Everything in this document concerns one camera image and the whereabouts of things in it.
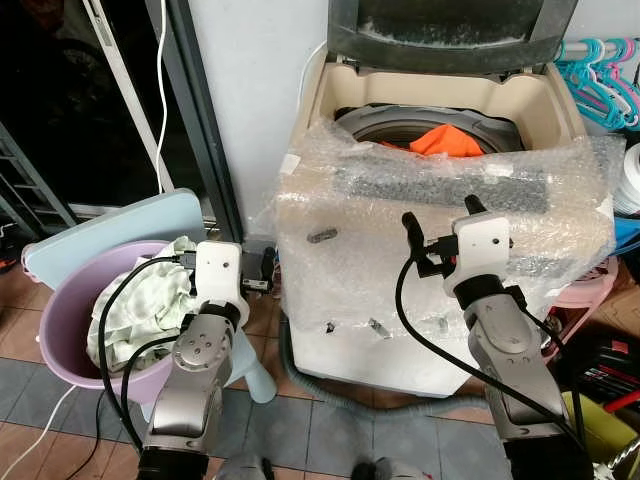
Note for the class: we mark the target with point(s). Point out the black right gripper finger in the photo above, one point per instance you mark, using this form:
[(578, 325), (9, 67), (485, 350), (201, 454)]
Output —
[(474, 205), (411, 232)]

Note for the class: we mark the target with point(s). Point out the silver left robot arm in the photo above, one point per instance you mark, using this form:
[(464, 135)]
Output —
[(190, 390)]

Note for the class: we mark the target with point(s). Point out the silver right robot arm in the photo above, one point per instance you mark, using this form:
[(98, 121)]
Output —
[(515, 360)]

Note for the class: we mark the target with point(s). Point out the beige top-load washing machine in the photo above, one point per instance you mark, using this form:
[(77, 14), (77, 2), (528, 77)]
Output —
[(340, 345)]

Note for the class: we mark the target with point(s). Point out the teal plastic clothes hanger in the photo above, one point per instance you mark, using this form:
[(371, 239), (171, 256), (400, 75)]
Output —
[(590, 85)]

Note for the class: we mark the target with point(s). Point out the grey washing machine lid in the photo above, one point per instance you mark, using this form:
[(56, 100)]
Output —
[(450, 25)]

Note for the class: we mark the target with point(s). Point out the pink plastic clothes hanger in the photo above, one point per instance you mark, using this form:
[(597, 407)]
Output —
[(628, 55)]

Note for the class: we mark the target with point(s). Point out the orange garment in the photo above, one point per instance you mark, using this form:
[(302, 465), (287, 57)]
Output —
[(447, 142)]

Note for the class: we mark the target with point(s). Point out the clear bubble wrap sheet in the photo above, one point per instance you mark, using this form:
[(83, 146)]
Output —
[(330, 200)]

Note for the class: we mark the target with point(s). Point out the pale green crumpled cloth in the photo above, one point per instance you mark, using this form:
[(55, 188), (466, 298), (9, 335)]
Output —
[(130, 310)]

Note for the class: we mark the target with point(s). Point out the pink plastic basin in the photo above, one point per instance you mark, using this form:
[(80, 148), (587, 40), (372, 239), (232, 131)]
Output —
[(590, 290)]

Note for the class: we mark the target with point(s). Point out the light blue plastic stool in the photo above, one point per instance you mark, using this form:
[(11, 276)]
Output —
[(110, 222)]

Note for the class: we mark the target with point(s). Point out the blue plastic basin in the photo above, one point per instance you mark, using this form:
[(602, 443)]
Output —
[(628, 235)]

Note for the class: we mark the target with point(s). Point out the white jar with green lid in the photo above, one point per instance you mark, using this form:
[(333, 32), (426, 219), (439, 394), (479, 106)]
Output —
[(632, 180)]

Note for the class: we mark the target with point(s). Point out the black tool case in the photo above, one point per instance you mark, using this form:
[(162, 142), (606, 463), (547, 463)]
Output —
[(600, 365)]

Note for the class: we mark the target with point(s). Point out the purple plastic basin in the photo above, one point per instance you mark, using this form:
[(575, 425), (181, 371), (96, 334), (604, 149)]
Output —
[(62, 320)]

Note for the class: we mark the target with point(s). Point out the grey right robot foot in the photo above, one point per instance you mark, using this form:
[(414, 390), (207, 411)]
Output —
[(402, 470)]

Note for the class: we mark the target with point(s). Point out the yellow-green plastic dustpan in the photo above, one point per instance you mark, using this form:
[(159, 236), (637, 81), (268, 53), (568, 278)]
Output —
[(590, 430)]

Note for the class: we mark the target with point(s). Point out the white slanted bar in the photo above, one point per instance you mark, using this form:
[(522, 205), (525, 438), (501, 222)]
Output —
[(120, 80)]

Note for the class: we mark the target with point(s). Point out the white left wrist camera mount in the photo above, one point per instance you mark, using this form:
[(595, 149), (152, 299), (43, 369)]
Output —
[(217, 272)]

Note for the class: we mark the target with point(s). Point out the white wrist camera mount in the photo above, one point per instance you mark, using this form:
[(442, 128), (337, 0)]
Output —
[(482, 245), (217, 272)]

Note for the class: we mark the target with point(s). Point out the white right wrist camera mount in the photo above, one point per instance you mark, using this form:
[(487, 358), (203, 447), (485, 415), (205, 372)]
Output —
[(482, 245)]

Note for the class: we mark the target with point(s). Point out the dark grey door frame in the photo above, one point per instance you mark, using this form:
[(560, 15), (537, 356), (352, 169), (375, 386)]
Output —
[(195, 110)]

